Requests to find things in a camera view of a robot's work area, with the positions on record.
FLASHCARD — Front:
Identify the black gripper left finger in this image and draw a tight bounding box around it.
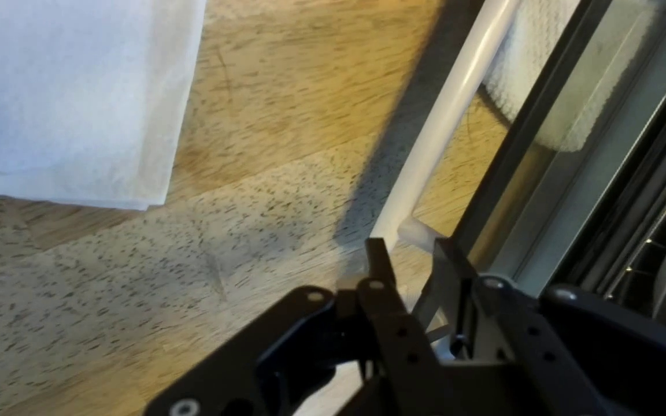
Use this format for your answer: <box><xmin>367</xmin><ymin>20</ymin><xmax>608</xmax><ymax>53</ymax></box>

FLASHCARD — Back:
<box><xmin>140</xmin><ymin>235</ymin><xmax>460</xmax><ymax>416</ymax></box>

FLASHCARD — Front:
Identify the beige cloth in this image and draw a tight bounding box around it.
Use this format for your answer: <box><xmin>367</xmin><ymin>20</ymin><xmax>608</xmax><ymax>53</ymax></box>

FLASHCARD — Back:
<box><xmin>480</xmin><ymin>0</ymin><xmax>663</xmax><ymax>154</ymax></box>

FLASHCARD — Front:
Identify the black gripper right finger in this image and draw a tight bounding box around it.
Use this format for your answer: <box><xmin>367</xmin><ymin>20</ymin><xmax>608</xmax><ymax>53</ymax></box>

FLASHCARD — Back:
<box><xmin>433</xmin><ymin>237</ymin><xmax>666</xmax><ymax>416</ymax></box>

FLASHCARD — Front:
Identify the white paper napkin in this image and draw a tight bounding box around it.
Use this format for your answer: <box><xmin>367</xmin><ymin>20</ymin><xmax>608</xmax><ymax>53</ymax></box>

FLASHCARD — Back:
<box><xmin>0</xmin><ymin>0</ymin><xmax>211</xmax><ymax>213</ymax></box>

